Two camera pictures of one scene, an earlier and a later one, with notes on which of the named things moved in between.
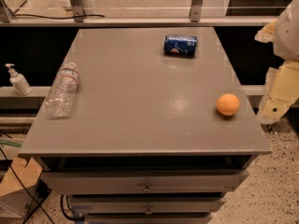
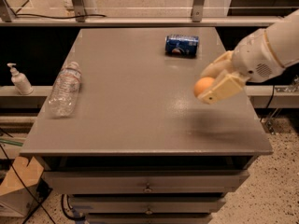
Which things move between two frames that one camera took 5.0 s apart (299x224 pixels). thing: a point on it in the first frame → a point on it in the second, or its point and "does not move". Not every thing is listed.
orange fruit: x=227 y=105 → x=202 y=85
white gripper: x=288 y=32 → x=253 y=59
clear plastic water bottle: x=62 y=96 does not move
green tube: x=18 y=145 does not move
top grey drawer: x=148 y=182 does not move
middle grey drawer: x=145 y=205 does not move
